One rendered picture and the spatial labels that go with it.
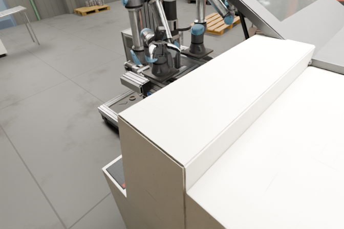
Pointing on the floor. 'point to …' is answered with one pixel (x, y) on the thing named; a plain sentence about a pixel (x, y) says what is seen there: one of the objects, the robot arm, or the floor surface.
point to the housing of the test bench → (283, 159)
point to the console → (197, 126)
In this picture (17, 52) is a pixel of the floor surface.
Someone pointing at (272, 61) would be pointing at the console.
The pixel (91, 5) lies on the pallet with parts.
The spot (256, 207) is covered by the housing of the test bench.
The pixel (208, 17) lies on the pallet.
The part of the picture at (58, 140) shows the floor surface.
